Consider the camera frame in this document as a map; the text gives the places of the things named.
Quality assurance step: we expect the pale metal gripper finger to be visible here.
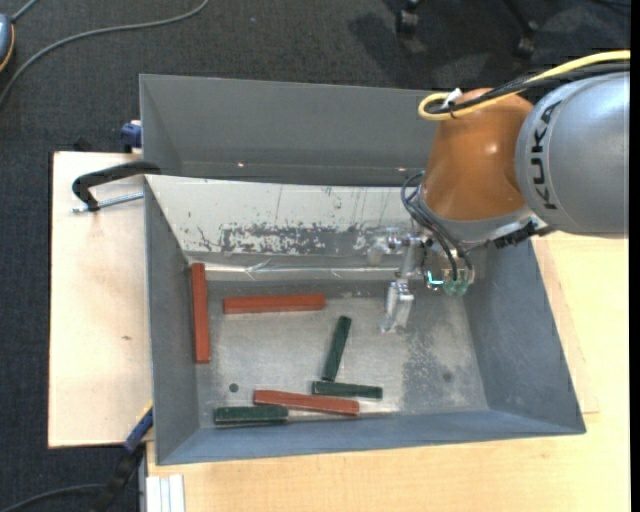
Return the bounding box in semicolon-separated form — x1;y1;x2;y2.
377;281;402;335
397;291;416;327

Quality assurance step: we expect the dark green flat block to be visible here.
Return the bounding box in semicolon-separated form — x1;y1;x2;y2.
311;380;384;401
320;315;353;384
213;404;291;428

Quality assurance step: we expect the grey metal bin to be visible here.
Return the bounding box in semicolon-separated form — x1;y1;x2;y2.
138;73;587;466

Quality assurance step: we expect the red-brown flat block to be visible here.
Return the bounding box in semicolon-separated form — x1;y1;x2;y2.
222;293;328;316
189;262;213;365
252;389;361;417

